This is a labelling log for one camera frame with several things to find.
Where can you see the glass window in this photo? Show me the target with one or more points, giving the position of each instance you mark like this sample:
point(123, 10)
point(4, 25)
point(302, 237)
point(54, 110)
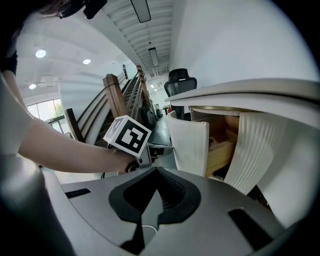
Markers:
point(46, 112)

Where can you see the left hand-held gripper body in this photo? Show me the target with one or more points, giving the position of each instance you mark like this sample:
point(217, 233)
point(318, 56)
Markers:
point(130, 136)

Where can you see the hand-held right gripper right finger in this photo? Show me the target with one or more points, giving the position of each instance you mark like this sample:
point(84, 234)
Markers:
point(212, 200)

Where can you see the white ribbed large drawer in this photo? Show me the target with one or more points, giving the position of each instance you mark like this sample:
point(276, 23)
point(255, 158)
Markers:
point(187, 142)

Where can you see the red object on chair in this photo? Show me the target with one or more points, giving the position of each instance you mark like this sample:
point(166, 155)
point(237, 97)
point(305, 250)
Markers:
point(169, 109)

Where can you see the long ceiling light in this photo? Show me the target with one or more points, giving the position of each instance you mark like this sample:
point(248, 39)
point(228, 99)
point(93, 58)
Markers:
point(141, 10)
point(153, 57)

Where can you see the black office chair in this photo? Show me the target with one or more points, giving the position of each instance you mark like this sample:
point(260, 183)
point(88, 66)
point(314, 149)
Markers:
point(178, 85)

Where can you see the dark wooden staircase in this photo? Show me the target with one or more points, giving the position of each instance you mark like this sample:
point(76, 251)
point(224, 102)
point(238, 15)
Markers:
point(100, 117)

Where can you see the person's left forearm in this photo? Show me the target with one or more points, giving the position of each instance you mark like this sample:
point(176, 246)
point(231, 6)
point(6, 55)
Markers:
point(75, 152)

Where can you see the brown wooden newel post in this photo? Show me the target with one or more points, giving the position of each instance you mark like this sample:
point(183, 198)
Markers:
point(113, 95)

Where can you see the black head-worn camera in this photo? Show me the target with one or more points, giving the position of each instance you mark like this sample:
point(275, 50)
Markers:
point(93, 8)

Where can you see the round ceiling light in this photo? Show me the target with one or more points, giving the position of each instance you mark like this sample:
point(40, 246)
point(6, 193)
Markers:
point(40, 53)
point(32, 86)
point(86, 61)

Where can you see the person's black clothing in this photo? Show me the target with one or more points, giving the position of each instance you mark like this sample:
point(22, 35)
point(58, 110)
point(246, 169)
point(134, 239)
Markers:
point(10, 60)

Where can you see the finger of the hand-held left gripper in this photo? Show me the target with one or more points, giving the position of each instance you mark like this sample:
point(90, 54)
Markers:
point(160, 146)

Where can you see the ceiling air vent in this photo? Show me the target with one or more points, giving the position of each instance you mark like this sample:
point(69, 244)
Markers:
point(48, 81)

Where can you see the white curved desk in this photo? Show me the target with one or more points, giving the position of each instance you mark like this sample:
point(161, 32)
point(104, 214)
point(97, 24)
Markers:
point(275, 100)

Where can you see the black eyeglasses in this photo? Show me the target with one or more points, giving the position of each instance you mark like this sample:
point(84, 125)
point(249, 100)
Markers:
point(62, 11)

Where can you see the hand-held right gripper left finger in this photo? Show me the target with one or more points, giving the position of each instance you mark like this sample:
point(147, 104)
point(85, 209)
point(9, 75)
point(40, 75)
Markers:
point(100, 205)

